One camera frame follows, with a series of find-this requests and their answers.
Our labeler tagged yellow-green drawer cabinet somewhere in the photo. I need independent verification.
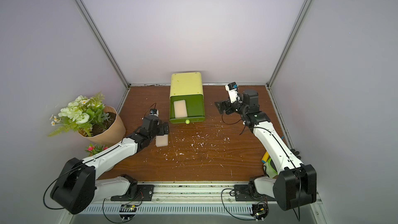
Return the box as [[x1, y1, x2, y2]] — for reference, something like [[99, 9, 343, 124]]
[[169, 72, 206, 124]]

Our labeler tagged black garden glove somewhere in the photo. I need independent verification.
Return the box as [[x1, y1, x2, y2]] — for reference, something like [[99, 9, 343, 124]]
[[264, 148, 302, 179]]

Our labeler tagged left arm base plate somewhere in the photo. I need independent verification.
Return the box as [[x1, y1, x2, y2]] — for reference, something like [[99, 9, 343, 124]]
[[110, 184, 154, 202]]

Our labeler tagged tan paper flower pot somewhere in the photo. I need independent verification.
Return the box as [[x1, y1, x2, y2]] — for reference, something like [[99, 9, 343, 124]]
[[77, 105, 126, 146]]

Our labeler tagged controller board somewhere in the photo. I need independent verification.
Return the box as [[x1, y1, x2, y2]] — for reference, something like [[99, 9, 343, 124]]
[[119, 204, 137, 222], [252, 202, 269, 222]]

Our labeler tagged aluminium front rail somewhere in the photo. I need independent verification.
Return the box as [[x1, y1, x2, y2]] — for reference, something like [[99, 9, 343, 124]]
[[66, 181, 322, 205]]

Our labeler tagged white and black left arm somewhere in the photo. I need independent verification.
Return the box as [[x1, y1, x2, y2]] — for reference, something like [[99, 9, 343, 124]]
[[46, 114, 170, 214]]

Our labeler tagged small pink flower pot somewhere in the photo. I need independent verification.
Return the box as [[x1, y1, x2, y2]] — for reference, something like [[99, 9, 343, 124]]
[[86, 144, 108, 157]]

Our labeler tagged cream sponge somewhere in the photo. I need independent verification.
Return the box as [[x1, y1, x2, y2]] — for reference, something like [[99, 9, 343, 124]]
[[173, 100, 188, 118], [155, 134, 169, 147]]

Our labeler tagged blue garden rake yellow handle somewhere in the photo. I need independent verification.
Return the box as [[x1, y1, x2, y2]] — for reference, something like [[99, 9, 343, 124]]
[[258, 133, 286, 166]]

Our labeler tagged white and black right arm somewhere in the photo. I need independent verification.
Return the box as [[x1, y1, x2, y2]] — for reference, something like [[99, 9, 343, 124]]
[[215, 83, 317, 211]]

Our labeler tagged left controller board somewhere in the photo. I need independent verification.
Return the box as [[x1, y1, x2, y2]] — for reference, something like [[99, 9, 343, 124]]
[[119, 204, 137, 222]]

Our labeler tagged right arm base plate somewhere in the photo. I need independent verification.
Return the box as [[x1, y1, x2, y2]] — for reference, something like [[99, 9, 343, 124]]
[[232, 184, 275, 202]]

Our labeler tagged right controller board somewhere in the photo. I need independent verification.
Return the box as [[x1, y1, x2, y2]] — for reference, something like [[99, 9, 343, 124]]
[[252, 202, 269, 222]]

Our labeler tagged white flower bouquet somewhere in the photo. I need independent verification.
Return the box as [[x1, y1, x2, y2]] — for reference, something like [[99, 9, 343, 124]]
[[48, 92, 111, 138]]

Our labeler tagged green top drawer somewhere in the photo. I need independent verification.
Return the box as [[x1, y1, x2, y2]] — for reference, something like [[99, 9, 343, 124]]
[[170, 94, 205, 124]]

